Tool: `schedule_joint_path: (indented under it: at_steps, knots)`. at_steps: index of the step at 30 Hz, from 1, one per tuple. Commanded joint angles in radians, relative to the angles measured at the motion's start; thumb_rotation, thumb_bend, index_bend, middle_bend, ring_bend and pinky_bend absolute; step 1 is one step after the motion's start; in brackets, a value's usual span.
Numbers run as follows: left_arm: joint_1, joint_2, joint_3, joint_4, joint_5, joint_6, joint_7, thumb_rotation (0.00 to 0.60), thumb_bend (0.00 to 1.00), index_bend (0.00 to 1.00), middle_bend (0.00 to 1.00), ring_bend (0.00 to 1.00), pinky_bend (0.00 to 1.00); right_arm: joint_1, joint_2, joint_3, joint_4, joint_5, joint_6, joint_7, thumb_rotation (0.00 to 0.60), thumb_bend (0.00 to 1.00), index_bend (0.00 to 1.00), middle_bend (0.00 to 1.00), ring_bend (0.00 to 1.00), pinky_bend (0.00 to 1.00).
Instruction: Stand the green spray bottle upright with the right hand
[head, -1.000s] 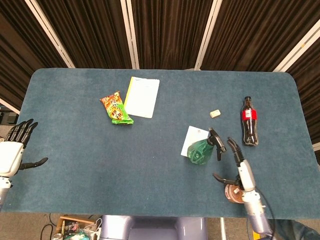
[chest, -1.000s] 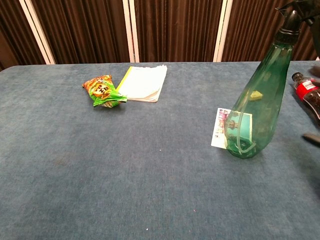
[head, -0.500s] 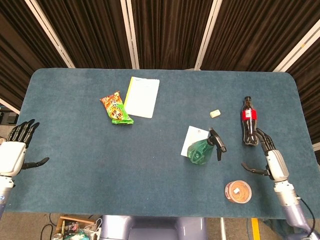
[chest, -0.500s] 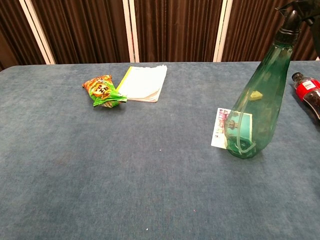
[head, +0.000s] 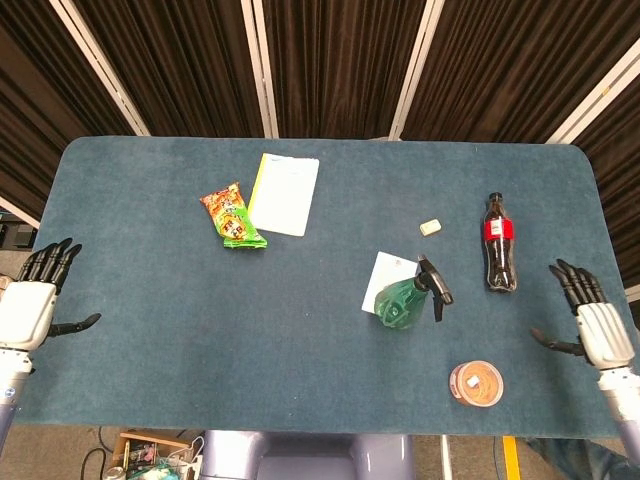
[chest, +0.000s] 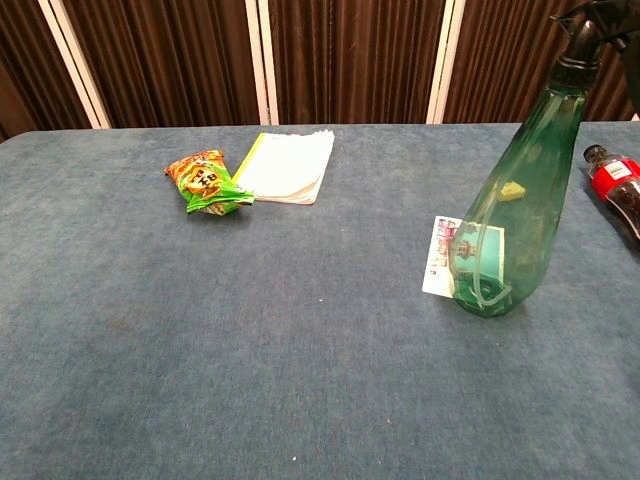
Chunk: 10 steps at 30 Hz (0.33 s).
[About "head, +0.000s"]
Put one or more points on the white partition frame post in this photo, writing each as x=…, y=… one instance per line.
x=100, y=67
x=595, y=95
x=261, y=70
x=20, y=212
x=415, y=70

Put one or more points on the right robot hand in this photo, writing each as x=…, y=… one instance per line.
x=605, y=335

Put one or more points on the green orange snack packet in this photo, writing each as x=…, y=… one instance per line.
x=232, y=215

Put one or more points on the white table leg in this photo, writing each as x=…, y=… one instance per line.
x=446, y=457

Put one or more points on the white photo card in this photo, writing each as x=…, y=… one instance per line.
x=387, y=272

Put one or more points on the white notepad yellow spine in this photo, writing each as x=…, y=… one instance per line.
x=285, y=195

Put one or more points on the dark brown pleated curtain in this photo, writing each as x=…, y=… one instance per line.
x=340, y=60

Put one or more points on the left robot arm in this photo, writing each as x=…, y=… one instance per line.
x=10, y=385

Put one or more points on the blue carpet table mat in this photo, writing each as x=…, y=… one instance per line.
x=200, y=325

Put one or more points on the green transparent spray bottle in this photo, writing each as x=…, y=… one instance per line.
x=400, y=305

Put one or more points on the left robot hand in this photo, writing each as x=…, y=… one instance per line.
x=25, y=314

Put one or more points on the black equipment box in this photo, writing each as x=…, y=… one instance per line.
x=15, y=236

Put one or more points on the cola bottle red label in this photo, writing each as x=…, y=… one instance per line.
x=500, y=260

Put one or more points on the wooden box of clutter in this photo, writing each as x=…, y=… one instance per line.
x=150, y=457

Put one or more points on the yellow floor tape strip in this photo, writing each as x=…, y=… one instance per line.
x=511, y=457

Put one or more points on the grey robot torso base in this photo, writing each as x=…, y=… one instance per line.
x=300, y=457

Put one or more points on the round brown lidded tub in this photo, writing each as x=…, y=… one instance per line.
x=476, y=384

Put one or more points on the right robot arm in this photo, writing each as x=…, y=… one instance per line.
x=622, y=405

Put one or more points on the white eraser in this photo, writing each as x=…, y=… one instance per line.
x=430, y=227

